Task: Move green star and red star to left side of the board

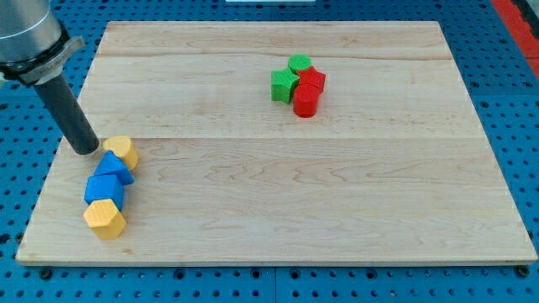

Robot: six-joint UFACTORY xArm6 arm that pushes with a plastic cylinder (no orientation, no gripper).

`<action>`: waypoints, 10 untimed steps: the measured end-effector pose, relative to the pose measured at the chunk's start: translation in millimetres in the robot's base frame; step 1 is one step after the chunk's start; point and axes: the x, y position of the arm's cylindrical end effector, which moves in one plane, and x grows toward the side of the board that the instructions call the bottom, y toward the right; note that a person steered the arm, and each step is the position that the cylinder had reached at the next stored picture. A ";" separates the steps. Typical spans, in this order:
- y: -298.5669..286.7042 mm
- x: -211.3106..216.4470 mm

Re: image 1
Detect green cylinder block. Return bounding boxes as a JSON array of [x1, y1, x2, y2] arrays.
[[287, 54, 312, 73]]

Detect yellow hexagon block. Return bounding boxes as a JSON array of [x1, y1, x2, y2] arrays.
[[83, 199, 126, 240]]

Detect red star block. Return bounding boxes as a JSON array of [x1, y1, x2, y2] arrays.
[[297, 66, 326, 93]]

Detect blue triangle block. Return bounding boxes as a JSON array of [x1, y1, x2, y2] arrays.
[[93, 151, 135, 185]]

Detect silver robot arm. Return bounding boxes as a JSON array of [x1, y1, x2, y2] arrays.
[[1, 0, 85, 87]]

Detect red cylinder block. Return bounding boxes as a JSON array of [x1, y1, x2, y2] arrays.
[[293, 84, 320, 118]]

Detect green star block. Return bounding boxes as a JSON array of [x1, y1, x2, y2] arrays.
[[270, 67, 299, 104]]

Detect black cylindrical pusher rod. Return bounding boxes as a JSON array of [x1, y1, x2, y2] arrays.
[[35, 74, 99, 155]]

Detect yellow half-round block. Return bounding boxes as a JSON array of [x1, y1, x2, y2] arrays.
[[104, 135, 139, 171]]

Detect wooden board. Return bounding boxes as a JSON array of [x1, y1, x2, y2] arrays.
[[16, 21, 537, 267]]

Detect blue cube block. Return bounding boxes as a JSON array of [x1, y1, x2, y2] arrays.
[[83, 175, 125, 210]]

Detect red tape strip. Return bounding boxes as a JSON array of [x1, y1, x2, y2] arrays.
[[491, 0, 538, 77]]

